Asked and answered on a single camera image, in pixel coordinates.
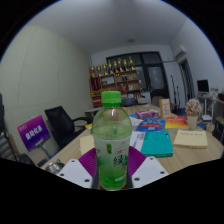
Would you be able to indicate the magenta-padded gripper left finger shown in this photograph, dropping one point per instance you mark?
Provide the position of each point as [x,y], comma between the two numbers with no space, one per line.
[87,160]

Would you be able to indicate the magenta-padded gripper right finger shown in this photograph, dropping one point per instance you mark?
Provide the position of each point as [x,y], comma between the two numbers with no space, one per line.
[136,160]

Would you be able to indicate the green drink bottle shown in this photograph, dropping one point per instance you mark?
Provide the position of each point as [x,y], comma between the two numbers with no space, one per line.
[112,150]

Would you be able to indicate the cream book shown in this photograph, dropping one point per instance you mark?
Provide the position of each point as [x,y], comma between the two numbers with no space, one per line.
[86,144]

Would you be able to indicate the white book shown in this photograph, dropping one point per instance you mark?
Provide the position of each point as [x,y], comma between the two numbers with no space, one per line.
[136,140]

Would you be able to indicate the teal book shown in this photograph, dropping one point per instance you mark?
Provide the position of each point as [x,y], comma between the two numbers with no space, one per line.
[157,144]

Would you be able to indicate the blue book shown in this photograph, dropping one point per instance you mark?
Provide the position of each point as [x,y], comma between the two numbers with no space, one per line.
[151,125]

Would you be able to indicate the black office chair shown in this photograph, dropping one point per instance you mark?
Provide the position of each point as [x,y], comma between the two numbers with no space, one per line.
[60,125]

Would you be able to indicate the pink package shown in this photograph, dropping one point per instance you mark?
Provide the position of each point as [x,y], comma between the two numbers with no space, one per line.
[146,114]

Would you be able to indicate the small round white table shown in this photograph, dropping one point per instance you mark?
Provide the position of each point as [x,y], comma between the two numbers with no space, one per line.
[90,112]

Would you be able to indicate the orange book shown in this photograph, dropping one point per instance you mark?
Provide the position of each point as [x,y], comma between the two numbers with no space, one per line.
[176,122]

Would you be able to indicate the pale yellow book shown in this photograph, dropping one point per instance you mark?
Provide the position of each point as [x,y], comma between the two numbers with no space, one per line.
[190,138]

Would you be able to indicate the upright orange box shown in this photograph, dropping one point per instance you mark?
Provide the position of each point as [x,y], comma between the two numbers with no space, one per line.
[164,108]

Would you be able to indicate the purple sign board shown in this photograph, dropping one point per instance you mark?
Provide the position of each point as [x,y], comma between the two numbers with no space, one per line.
[33,133]

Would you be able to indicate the black mesh chair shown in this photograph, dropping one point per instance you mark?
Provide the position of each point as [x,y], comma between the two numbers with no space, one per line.
[26,159]

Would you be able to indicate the pink flowers in white pot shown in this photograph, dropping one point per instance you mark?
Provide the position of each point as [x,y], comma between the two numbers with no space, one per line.
[193,110]

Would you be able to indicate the wooden shelf unit with trophies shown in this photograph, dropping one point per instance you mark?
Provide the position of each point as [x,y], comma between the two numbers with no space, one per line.
[116,81]

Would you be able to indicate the grey striped cushion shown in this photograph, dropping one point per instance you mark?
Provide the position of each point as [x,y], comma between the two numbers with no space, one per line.
[6,146]

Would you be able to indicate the black framed glass door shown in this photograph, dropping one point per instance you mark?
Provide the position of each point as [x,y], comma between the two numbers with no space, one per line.
[155,75]

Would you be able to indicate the cluttered wooden side desk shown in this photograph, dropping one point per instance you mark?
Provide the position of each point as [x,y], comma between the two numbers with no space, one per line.
[215,103]

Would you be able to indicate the black computer monitor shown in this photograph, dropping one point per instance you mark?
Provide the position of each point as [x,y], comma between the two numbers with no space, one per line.
[202,86]

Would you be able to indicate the white wall air conditioner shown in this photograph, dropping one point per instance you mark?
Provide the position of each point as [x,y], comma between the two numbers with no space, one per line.
[180,51]

